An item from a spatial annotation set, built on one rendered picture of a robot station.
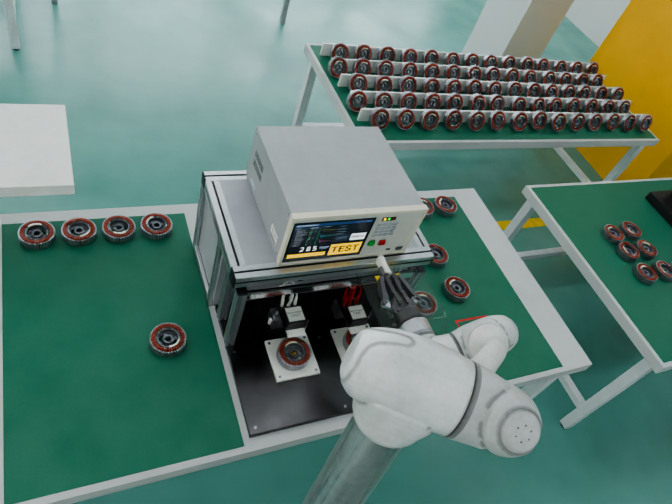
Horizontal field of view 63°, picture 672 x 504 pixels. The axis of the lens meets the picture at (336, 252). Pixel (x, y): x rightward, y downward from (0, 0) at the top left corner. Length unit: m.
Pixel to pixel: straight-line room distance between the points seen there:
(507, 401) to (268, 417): 1.00
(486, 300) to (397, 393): 1.55
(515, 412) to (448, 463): 1.95
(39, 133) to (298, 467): 1.65
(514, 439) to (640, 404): 2.84
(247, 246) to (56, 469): 0.77
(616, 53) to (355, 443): 4.59
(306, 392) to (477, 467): 1.28
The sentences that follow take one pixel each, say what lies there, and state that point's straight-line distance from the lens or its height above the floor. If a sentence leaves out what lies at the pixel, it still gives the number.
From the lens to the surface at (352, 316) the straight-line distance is 1.89.
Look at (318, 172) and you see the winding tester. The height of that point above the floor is 1.32.
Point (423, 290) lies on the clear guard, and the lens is 1.81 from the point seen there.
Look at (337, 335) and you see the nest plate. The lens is 1.94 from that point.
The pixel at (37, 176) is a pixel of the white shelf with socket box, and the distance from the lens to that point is 1.68.
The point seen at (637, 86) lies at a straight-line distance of 5.09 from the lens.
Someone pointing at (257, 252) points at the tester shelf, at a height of 1.11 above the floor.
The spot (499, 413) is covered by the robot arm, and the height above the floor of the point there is 1.68.
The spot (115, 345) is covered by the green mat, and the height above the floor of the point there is 0.75.
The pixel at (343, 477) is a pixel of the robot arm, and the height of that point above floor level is 1.40.
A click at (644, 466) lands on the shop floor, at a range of 3.49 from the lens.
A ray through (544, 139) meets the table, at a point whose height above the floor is 0.75.
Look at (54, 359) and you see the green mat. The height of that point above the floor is 0.75.
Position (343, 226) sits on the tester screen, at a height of 1.27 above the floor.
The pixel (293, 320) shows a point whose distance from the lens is 1.76.
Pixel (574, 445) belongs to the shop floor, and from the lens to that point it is 3.26.
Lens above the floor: 2.35
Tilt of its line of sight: 46 degrees down
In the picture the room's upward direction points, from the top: 23 degrees clockwise
